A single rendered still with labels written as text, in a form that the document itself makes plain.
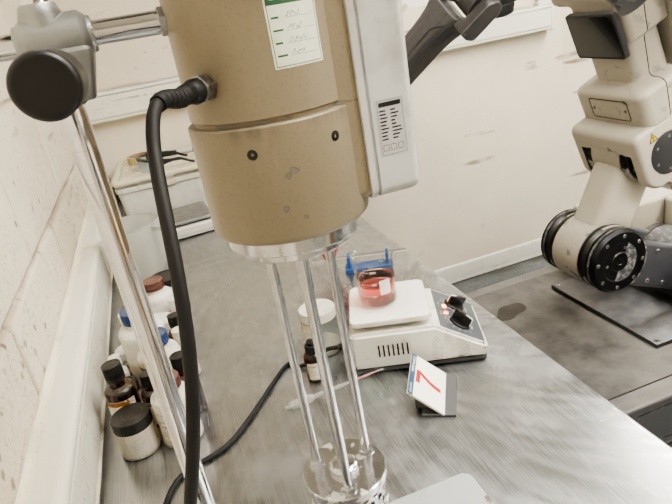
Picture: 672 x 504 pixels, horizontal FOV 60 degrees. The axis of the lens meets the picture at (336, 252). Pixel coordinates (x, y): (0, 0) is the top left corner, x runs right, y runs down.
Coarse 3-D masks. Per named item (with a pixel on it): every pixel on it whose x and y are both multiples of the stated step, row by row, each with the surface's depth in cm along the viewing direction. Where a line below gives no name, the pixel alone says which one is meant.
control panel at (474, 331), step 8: (432, 296) 92; (440, 296) 94; (448, 296) 95; (440, 304) 91; (464, 304) 94; (440, 312) 88; (448, 312) 89; (472, 312) 92; (440, 320) 86; (448, 320) 87; (448, 328) 84; (456, 328) 85; (472, 328) 87; (472, 336) 85; (480, 336) 86
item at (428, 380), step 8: (416, 360) 82; (416, 368) 81; (424, 368) 82; (432, 368) 83; (416, 376) 79; (424, 376) 80; (432, 376) 81; (440, 376) 82; (416, 384) 78; (424, 384) 79; (432, 384) 80; (440, 384) 81; (416, 392) 76; (424, 392) 77; (432, 392) 78; (440, 392) 79; (424, 400) 76; (432, 400) 77; (440, 400) 78; (440, 408) 76
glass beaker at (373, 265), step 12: (348, 252) 88; (360, 252) 89; (372, 252) 89; (384, 252) 89; (360, 264) 84; (372, 264) 84; (384, 264) 84; (360, 276) 86; (372, 276) 85; (384, 276) 85; (360, 288) 87; (372, 288) 85; (384, 288) 86; (396, 288) 88; (360, 300) 88; (372, 300) 86; (384, 300) 86; (396, 300) 88
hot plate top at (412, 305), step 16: (400, 288) 92; (416, 288) 91; (352, 304) 90; (400, 304) 87; (416, 304) 86; (352, 320) 85; (368, 320) 84; (384, 320) 84; (400, 320) 84; (416, 320) 83
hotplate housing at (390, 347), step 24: (432, 312) 87; (360, 336) 85; (384, 336) 84; (408, 336) 84; (432, 336) 84; (456, 336) 84; (360, 360) 86; (384, 360) 86; (408, 360) 86; (432, 360) 86; (456, 360) 86
